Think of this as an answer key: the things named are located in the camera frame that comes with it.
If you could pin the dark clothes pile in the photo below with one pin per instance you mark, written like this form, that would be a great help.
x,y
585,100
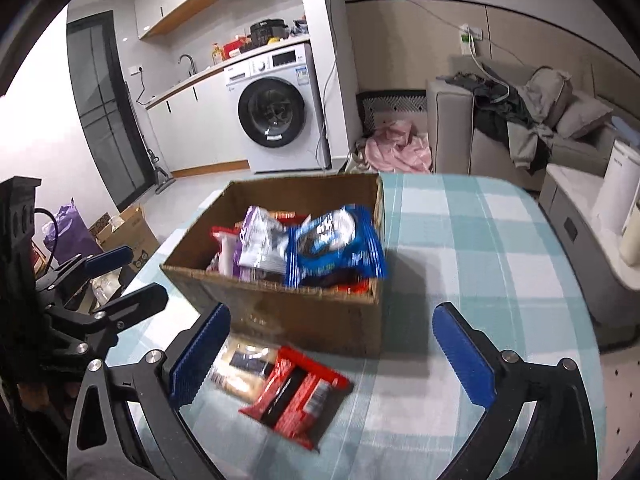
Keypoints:
x,y
495,115

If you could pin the red cookie pack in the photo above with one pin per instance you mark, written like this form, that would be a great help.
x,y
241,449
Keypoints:
x,y
295,400

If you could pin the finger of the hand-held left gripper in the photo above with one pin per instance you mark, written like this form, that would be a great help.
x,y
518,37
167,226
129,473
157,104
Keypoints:
x,y
112,257
140,300

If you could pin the brown cardboard box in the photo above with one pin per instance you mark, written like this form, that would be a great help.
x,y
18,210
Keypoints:
x,y
300,320

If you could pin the dark glass door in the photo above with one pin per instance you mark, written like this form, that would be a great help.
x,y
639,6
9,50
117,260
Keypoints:
x,y
100,110

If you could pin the purple plastic bag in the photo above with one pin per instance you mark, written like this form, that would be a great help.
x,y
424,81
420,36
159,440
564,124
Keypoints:
x,y
75,235

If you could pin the grey floor cleaning tool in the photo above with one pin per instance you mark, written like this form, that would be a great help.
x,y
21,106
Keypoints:
x,y
161,175

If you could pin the white wall outlet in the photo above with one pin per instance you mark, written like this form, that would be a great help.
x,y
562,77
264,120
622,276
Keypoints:
x,y
470,40

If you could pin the grey sofa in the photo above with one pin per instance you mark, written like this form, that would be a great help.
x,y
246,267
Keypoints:
x,y
450,125

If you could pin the black cooker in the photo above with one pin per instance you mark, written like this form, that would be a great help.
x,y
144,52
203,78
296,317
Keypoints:
x,y
270,32

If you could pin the grey cushion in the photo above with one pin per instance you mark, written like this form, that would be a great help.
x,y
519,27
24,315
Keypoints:
x,y
582,117

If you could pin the clear cookie tray pack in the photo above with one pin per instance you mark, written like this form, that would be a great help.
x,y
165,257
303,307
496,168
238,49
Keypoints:
x,y
240,365

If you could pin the small cardboard box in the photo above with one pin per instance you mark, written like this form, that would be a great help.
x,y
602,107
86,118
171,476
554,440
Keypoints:
x,y
135,240

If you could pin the purple snack bag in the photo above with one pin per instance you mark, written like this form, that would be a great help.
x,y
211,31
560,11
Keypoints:
x,y
260,240

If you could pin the yellow bottle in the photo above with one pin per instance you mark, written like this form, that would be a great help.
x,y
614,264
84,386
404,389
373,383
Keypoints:
x,y
216,54

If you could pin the chrome faucet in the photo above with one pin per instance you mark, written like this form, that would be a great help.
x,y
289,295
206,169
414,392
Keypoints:
x,y
189,62

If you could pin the pink cloth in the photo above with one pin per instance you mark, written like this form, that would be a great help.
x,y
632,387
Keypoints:
x,y
395,150

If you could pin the grey side cabinet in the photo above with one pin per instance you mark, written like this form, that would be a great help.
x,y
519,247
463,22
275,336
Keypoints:
x,y
565,220

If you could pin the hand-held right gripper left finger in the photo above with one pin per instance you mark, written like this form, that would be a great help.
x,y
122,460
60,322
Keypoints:
x,y
197,355

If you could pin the black laundry basket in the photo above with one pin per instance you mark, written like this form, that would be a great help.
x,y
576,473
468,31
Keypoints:
x,y
395,102

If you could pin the white wall cupboard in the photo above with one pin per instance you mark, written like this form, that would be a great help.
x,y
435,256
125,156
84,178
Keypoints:
x,y
165,10

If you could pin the white red chip bag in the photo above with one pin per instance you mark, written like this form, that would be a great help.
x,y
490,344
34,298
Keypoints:
x,y
227,255

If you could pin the white electric kettle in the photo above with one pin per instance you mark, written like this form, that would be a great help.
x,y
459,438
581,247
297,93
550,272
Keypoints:
x,y
617,185

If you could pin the white washing machine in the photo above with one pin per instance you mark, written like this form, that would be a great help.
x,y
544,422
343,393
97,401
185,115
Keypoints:
x,y
272,110

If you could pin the blue cookie pack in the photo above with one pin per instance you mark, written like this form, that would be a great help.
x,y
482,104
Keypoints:
x,y
325,255

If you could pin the cream cup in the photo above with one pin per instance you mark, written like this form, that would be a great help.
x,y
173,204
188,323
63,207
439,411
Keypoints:
x,y
631,240

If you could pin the red box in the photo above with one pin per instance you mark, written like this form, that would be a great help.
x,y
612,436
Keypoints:
x,y
233,48

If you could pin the white kitchen cabinet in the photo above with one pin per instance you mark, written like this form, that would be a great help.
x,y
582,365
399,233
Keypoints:
x,y
200,125

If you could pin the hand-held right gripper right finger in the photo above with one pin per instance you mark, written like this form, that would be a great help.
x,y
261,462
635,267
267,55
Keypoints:
x,y
462,355

